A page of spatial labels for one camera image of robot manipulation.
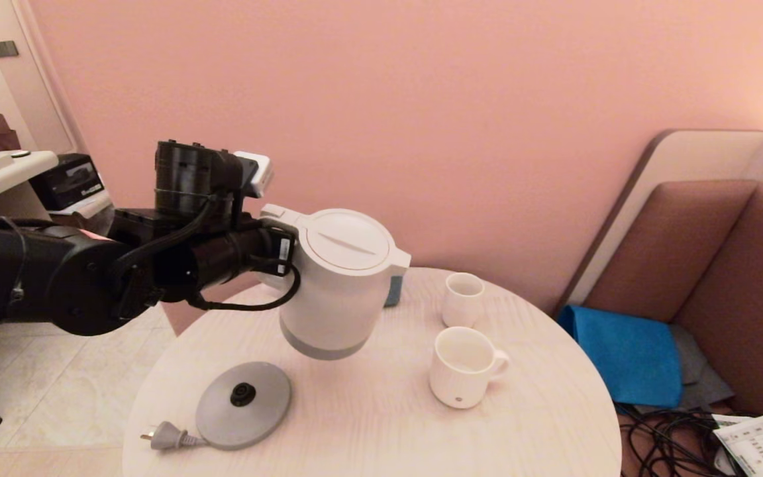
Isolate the brown upholstered sofa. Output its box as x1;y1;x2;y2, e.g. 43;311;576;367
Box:
584;179;763;477

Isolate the grey felt mat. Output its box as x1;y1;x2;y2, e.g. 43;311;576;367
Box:
643;325;735;417

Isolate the black box appliance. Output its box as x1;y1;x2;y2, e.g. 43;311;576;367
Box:
29;154;105;211

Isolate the grey round kettle base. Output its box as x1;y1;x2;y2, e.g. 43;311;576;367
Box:
195;361;292;451

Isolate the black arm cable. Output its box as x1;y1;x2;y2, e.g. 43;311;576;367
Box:
113;195;301;312

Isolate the small white cup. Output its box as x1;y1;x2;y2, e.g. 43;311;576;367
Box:
441;272;486;329

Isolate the large white mug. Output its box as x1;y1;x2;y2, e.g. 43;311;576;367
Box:
429;327;509;409

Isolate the grey power plug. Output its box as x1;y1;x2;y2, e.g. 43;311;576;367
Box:
140;421;209;452

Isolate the white stool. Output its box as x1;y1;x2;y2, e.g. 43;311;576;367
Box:
47;191;115;223

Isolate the black cable bundle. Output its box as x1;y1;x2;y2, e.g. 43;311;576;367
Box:
619;404;763;477

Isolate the white electric kettle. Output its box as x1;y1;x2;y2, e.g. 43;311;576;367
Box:
256;204;412;361

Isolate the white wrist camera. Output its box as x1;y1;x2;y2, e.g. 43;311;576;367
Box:
234;151;274;198

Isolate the printed paper sheet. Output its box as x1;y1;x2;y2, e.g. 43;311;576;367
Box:
713;414;763;477

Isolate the blue cloth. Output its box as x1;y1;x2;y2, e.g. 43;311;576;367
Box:
556;305;682;409

